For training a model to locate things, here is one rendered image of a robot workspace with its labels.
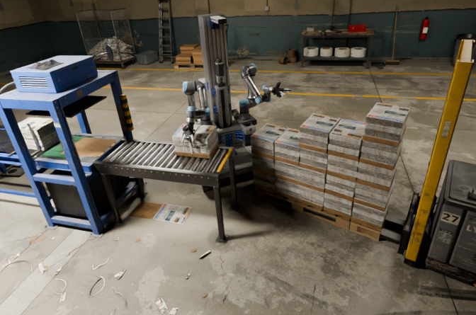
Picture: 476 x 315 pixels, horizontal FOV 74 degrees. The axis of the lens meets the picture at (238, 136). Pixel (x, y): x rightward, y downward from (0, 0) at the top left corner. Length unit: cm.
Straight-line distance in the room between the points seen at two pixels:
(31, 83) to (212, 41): 183
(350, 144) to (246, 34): 739
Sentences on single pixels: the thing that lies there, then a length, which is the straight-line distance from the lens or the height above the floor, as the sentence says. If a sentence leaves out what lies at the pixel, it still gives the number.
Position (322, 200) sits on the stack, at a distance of 346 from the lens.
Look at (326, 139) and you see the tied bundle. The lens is 308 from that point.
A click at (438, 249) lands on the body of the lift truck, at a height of 29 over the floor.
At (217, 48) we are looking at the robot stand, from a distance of 372.
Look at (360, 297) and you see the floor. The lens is 307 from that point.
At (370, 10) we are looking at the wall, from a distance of 967.
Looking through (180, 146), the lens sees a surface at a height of 91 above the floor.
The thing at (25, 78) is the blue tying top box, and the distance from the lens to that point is 351.
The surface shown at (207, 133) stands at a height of 103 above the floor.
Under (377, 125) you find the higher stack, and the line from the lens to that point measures 289.
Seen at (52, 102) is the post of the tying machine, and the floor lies 154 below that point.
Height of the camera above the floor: 242
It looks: 27 degrees down
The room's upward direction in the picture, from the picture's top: 4 degrees counter-clockwise
